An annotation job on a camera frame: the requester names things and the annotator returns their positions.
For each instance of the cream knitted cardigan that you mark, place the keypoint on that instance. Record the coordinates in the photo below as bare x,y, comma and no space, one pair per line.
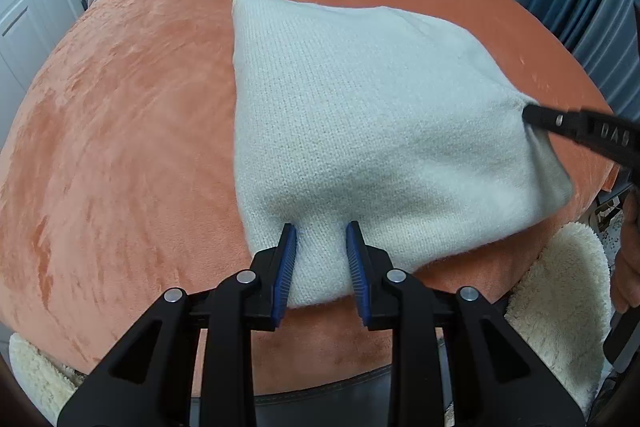
375,107

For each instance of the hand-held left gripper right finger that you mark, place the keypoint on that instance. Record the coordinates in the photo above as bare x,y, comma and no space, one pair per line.
357,274

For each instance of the person's right hand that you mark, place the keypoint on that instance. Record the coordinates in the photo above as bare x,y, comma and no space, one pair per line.
629,257

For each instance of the dark cluttered object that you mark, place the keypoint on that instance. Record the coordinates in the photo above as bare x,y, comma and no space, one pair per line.
607,217

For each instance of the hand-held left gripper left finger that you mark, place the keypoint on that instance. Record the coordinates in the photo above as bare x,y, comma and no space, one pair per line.
285,274

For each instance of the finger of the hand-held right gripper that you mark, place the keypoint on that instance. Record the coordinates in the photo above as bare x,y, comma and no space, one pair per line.
550,121

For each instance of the orange plush blanket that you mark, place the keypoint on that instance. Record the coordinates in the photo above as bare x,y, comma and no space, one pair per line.
125,157

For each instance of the white wardrobe doors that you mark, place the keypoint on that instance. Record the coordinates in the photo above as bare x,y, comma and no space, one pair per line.
30,7

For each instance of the dark leather bed base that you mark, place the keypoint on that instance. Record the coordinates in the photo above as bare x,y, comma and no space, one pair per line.
325,402

